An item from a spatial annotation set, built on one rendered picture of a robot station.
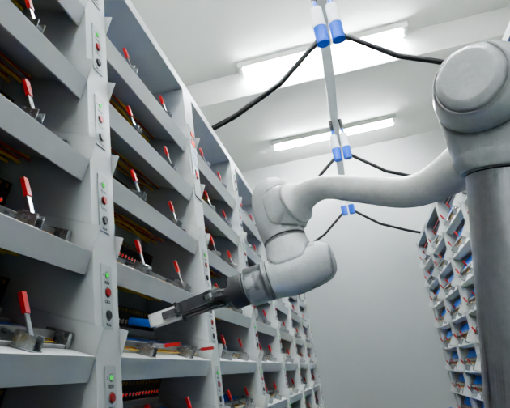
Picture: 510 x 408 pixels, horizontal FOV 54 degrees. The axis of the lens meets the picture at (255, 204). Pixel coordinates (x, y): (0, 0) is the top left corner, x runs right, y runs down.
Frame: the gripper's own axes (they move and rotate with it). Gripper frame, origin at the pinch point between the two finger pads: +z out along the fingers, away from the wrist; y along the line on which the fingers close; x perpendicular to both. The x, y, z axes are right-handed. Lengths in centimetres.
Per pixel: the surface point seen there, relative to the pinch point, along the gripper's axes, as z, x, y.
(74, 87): -3, -45, 32
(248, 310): 0, -13, -111
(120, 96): 2, -71, -11
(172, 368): 4.8, 10.6, -10.0
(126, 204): -0.5, -26.0, 9.7
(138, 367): 4.9, 10.3, 9.5
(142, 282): 1.9, -8.3, 4.8
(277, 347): 2, 0, -181
